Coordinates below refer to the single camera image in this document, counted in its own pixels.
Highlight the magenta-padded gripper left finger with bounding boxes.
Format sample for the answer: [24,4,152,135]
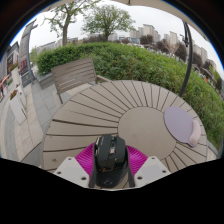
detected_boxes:
[53,142,98,189]

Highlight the black computer mouse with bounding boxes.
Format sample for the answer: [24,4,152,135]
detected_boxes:
[89,134,135,189]

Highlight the slatted brown outdoor chair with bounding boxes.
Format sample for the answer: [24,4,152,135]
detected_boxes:
[50,57,109,104]

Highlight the slender leaning tree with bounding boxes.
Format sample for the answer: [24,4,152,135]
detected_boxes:
[43,0,101,48]

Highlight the distant apartment buildings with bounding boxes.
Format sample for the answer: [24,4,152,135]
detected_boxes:
[129,23,214,64]

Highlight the tall grey sign pillar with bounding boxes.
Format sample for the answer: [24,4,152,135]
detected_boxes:
[18,19,39,88]

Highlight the green hedge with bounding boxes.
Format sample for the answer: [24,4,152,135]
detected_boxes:
[35,41,224,148]

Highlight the bushy round-crowned tree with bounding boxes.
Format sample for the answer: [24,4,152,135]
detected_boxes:
[82,3,136,42]

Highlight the beige parasol canopy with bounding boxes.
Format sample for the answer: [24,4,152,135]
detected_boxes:
[43,0,218,43]

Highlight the lilac mouse pad with wrist rest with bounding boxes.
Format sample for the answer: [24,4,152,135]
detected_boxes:
[163,106,202,148]

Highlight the dark curved parasol pole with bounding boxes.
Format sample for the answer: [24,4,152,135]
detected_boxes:
[178,21,194,98]

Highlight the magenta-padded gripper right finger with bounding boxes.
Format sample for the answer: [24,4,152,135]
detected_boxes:
[125,144,172,188]

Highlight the white planter box with flowers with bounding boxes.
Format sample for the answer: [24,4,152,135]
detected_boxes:
[8,89,28,125]

